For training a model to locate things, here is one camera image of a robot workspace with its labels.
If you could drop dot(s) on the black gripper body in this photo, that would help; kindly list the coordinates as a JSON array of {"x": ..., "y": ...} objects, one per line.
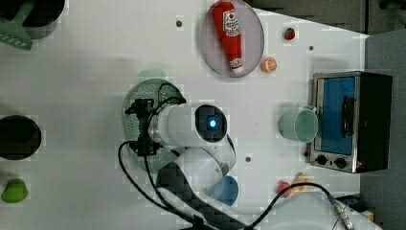
[{"x": 144, "y": 145}]

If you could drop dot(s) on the green oval plastic strainer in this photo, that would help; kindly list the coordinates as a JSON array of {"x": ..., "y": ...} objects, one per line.
[{"x": 153, "y": 84}]

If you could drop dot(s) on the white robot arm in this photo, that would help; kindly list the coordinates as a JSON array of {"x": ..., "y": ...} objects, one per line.
[{"x": 187, "y": 152}]

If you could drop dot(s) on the blue plastic cup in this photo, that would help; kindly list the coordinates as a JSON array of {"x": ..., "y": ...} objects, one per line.
[{"x": 225, "y": 191}]

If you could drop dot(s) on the black round pot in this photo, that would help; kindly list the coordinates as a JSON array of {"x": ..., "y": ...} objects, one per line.
[{"x": 20, "y": 137}]

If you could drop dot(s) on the green pepper toy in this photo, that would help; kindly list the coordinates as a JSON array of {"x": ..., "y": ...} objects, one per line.
[{"x": 15, "y": 191}]

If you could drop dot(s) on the grey round plate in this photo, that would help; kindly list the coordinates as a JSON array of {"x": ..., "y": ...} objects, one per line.
[{"x": 252, "y": 43}]

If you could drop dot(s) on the red apple toy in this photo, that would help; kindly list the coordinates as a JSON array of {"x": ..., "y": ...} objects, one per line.
[{"x": 284, "y": 186}]

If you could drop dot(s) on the orange slice toy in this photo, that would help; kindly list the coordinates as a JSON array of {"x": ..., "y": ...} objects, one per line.
[{"x": 269, "y": 65}]

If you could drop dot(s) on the red ketchup bottle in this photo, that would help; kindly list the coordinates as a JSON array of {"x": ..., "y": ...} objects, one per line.
[{"x": 228, "y": 32}]

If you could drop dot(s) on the green plastic cup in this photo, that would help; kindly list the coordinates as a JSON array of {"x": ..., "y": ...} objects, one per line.
[{"x": 300, "y": 124}]

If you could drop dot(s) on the yellow banana toy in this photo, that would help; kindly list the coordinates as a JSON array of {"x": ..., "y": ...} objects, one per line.
[{"x": 300, "y": 178}]

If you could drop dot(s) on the green plastic spatula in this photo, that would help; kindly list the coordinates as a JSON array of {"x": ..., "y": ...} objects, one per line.
[{"x": 12, "y": 32}]

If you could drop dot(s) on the red strawberry toy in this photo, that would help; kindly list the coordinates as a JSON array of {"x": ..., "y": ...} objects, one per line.
[{"x": 289, "y": 34}]

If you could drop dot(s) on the black toaster oven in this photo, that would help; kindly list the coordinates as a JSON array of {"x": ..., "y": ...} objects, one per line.
[{"x": 354, "y": 112}]

